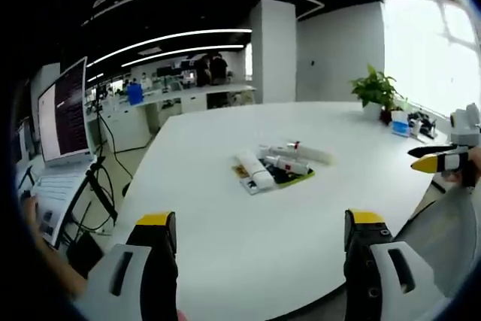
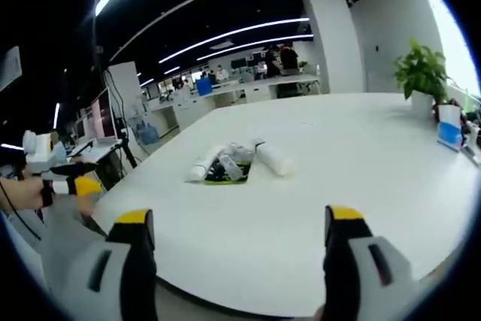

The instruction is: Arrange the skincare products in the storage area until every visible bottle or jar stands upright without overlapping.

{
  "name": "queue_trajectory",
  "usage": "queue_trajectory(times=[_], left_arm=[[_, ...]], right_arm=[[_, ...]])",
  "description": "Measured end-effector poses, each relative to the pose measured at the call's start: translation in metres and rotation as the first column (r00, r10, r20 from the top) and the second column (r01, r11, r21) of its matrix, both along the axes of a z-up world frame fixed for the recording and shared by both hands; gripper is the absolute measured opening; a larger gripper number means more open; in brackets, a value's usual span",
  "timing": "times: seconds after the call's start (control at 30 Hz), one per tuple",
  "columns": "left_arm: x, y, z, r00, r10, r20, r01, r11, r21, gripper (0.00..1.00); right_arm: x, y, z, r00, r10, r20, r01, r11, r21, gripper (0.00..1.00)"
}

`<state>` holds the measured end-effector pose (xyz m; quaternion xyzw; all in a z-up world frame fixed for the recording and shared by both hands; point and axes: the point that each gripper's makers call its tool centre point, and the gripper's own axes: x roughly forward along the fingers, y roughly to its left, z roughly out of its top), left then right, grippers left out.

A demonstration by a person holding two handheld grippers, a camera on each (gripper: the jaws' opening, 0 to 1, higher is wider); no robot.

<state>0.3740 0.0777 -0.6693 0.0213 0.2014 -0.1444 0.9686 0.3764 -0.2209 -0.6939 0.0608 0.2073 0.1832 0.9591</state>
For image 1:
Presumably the green potted plant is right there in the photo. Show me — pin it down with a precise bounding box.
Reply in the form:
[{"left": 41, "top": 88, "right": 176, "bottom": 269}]
[{"left": 349, "top": 64, "right": 410, "bottom": 126}]

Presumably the long white counter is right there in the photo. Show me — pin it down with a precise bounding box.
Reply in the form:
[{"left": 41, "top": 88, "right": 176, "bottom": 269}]
[{"left": 85, "top": 83, "right": 257, "bottom": 151}]

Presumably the bright window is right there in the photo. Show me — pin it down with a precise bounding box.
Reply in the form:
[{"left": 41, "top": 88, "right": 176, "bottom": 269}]
[{"left": 382, "top": 0, "right": 481, "bottom": 120}]

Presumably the wide white skincare tube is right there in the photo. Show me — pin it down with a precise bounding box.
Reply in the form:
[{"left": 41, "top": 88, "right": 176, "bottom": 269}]
[{"left": 234, "top": 150, "right": 276, "bottom": 192}]

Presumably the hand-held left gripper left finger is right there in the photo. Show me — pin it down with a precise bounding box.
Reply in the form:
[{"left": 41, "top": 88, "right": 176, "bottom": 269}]
[{"left": 74, "top": 210, "right": 180, "bottom": 321}]

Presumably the white red-label skincare bottle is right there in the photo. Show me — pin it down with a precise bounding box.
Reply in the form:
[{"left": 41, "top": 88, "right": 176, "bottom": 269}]
[{"left": 262, "top": 155, "right": 310, "bottom": 176}]

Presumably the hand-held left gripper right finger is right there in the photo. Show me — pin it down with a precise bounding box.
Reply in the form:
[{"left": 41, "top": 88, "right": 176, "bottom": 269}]
[{"left": 343, "top": 207, "right": 452, "bottom": 321}]

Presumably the black floor cable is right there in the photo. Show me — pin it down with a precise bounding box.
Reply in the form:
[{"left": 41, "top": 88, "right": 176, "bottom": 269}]
[{"left": 96, "top": 112, "right": 135, "bottom": 180}]

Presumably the blue tissue pack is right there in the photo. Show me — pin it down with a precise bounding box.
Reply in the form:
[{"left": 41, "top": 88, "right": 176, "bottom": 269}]
[{"left": 390, "top": 120, "right": 411, "bottom": 138}]

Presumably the black laptop stand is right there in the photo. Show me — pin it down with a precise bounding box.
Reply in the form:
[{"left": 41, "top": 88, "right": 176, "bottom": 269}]
[{"left": 62, "top": 154, "right": 122, "bottom": 249}]

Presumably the slim white skincare pump bottle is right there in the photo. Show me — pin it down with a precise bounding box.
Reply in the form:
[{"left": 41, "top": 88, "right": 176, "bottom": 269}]
[{"left": 259, "top": 141, "right": 302, "bottom": 157}]

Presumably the blue box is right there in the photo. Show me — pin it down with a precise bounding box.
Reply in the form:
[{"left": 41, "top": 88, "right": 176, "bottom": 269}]
[{"left": 126, "top": 83, "right": 145, "bottom": 106}]

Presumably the person's right hand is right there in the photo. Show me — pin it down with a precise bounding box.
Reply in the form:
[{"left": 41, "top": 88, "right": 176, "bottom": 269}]
[{"left": 440, "top": 168, "right": 465, "bottom": 186}]

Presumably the long white skincare tube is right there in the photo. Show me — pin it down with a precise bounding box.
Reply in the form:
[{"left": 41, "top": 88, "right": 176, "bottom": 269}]
[{"left": 295, "top": 146, "right": 337, "bottom": 166}]

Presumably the black tripod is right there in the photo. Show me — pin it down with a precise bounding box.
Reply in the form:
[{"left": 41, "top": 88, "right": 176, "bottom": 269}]
[{"left": 91, "top": 86, "right": 110, "bottom": 149}]

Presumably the black desk gadget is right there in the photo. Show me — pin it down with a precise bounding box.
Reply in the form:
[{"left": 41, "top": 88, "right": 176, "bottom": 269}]
[{"left": 407, "top": 111, "right": 440, "bottom": 141}]

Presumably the open white laptop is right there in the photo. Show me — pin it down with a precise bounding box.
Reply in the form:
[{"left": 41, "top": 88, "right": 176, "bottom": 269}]
[{"left": 17, "top": 56, "right": 95, "bottom": 249}]

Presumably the person's grey clothing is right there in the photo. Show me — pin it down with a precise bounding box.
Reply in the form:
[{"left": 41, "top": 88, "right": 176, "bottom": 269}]
[{"left": 393, "top": 184, "right": 480, "bottom": 299}]

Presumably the ceiling light strip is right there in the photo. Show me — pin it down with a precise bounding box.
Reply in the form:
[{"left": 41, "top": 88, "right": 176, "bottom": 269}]
[
  {"left": 119, "top": 44, "right": 246, "bottom": 69},
  {"left": 85, "top": 28, "right": 253, "bottom": 68}
]

